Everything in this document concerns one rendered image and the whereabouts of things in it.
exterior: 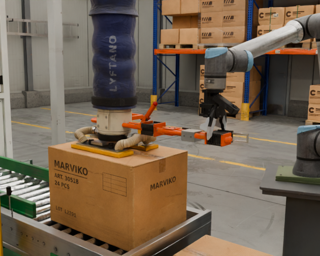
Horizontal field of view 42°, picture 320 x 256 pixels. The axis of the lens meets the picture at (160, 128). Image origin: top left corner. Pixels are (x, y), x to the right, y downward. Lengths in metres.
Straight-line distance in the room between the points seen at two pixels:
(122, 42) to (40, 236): 1.00
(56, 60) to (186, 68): 7.50
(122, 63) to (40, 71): 10.23
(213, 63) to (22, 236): 1.29
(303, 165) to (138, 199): 0.97
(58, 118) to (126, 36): 3.11
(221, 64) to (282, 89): 8.95
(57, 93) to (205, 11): 5.91
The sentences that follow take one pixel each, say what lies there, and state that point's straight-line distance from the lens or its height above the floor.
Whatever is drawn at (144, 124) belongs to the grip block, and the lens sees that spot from 1.89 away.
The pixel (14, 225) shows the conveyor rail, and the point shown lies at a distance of 2.29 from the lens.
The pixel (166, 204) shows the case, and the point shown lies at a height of 0.71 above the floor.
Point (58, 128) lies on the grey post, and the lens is 5.01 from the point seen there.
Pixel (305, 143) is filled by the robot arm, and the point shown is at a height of 0.96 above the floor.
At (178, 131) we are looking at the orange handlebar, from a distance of 1.80.
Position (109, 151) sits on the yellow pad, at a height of 0.97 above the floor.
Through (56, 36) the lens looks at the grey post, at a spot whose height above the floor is 1.62.
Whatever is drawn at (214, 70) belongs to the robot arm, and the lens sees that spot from 1.68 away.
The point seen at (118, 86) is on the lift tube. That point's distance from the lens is 1.96.
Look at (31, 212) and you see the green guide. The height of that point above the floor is 0.59.
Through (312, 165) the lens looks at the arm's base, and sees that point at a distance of 2.35.
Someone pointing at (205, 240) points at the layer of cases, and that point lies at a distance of 2.07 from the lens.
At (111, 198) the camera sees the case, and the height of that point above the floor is 0.77.
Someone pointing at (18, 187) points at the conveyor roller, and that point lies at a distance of 2.93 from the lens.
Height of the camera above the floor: 1.41
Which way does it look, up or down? 10 degrees down
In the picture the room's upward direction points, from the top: 1 degrees clockwise
